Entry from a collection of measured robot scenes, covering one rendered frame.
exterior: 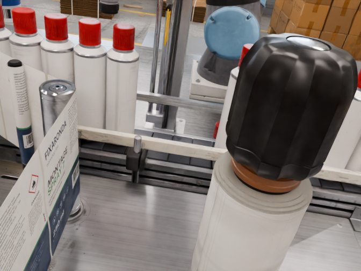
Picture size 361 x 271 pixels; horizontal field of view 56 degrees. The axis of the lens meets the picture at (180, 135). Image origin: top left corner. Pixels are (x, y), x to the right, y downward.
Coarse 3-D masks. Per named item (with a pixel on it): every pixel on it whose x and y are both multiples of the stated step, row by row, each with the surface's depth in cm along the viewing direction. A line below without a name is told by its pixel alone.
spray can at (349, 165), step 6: (360, 138) 58; (360, 144) 58; (354, 150) 59; (360, 150) 58; (354, 156) 59; (360, 156) 58; (348, 162) 60; (354, 162) 59; (360, 162) 58; (348, 168) 60; (354, 168) 59; (360, 168) 58; (360, 186) 60
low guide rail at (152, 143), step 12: (84, 132) 58; (96, 132) 58; (108, 132) 58; (120, 132) 58; (120, 144) 58; (132, 144) 58; (156, 144) 58; (168, 144) 57; (180, 144) 58; (192, 144) 58; (192, 156) 58; (204, 156) 58; (216, 156) 58; (324, 168) 57; (336, 168) 58; (336, 180) 58; (348, 180) 58; (360, 180) 57
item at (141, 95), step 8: (136, 96) 61; (144, 96) 61; (152, 96) 61; (160, 96) 61; (168, 96) 61; (168, 104) 61; (176, 104) 61; (184, 104) 61; (192, 104) 61; (200, 104) 61; (208, 104) 61; (216, 104) 61; (216, 112) 61
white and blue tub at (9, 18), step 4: (4, 0) 83; (8, 0) 84; (12, 0) 84; (16, 0) 85; (4, 4) 84; (8, 4) 84; (12, 4) 85; (16, 4) 86; (20, 4) 88; (4, 8) 84; (8, 8) 85; (12, 8) 85; (4, 12) 85; (8, 12) 85; (4, 16) 85; (8, 16) 85; (4, 20) 86; (8, 20) 86; (12, 20) 87
